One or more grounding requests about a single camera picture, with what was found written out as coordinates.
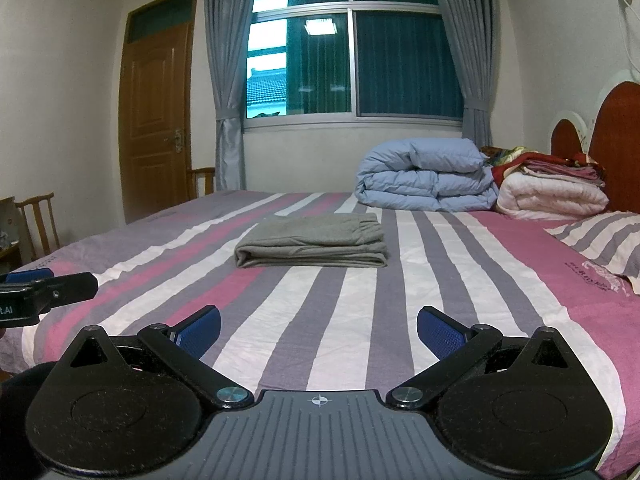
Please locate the red wooden headboard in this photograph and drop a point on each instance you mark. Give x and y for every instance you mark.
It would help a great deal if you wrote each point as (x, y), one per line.
(615, 135)

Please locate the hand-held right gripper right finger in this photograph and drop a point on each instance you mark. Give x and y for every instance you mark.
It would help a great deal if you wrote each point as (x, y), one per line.
(440, 335)

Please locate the grey pants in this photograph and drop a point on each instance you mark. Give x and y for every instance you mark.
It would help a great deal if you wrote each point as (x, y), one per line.
(310, 240)

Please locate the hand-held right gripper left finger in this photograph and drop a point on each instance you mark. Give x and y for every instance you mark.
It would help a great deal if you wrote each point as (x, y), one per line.
(200, 332)

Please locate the brown wooden door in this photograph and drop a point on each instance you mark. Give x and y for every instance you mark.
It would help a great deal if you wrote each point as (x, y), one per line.
(155, 125)

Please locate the folded pale pink quilt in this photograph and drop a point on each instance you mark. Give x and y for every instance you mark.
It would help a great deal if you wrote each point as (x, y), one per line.
(545, 197)

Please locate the folded light blue duvet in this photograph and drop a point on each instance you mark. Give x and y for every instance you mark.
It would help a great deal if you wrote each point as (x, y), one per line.
(425, 175)

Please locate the striped pillow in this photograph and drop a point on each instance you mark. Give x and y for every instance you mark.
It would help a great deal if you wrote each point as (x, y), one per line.
(600, 245)

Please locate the colourful folded blanket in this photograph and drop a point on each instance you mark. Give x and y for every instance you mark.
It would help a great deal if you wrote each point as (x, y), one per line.
(505, 156)

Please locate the grey curtain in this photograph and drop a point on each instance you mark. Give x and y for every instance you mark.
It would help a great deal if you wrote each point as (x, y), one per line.
(227, 85)
(470, 60)

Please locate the wooden chair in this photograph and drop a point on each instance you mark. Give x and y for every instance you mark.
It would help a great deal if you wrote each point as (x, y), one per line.
(35, 202)
(200, 172)

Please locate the door transom window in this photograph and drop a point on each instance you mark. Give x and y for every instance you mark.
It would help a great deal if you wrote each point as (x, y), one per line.
(160, 17)

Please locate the striped bed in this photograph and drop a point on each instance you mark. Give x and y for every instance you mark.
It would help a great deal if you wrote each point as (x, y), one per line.
(350, 310)

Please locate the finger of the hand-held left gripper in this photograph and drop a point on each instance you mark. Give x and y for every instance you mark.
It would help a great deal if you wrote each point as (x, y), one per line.
(70, 287)
(30, 276)

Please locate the sliding window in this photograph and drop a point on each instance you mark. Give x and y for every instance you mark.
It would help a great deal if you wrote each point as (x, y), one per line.
(400, 60)

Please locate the folded mauve sheet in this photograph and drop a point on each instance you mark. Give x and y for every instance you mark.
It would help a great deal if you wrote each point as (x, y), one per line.
(565, 174)

